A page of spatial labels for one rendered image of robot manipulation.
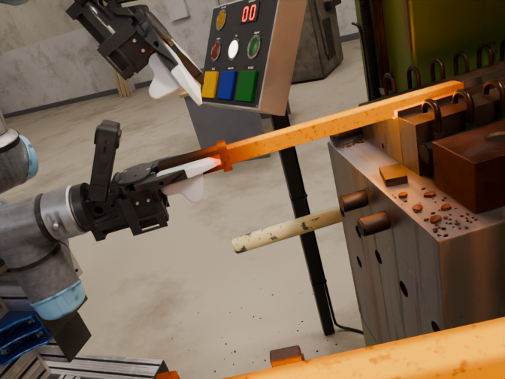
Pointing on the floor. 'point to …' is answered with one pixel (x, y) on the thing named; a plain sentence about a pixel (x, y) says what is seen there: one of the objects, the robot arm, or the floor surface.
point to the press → (318, 41)
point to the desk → (225, 123)
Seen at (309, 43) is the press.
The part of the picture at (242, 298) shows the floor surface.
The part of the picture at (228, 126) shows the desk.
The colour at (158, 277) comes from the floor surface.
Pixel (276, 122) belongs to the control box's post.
